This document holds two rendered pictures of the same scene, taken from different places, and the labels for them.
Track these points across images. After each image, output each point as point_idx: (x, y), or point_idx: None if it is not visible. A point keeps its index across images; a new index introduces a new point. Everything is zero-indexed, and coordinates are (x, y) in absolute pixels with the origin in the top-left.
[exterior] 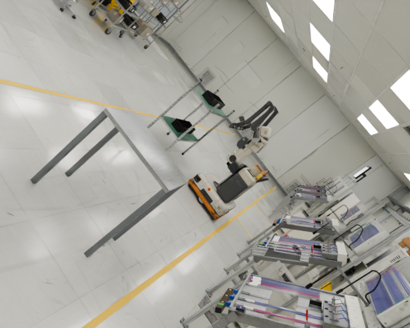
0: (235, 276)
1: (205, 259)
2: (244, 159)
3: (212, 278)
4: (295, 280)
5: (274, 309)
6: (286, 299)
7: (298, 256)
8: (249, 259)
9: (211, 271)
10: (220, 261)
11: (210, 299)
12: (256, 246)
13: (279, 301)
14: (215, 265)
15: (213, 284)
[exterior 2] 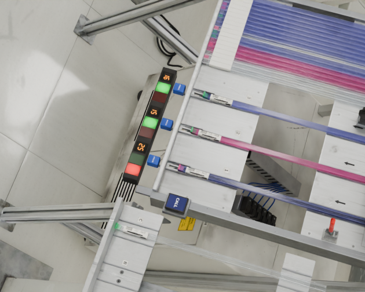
0: (68, 222)
1: None
2: None
3: (23, 127)
4: (302, 92)
5: (201, 272)
6: (234, 271)
7: (276, 236)
8: (153, 23)
9: (18, 96)
10: (61, 2)
11: (12, 234)
12: (102, 257)
13: (215, 268)
14: (39, 48)
15: (25, 153)
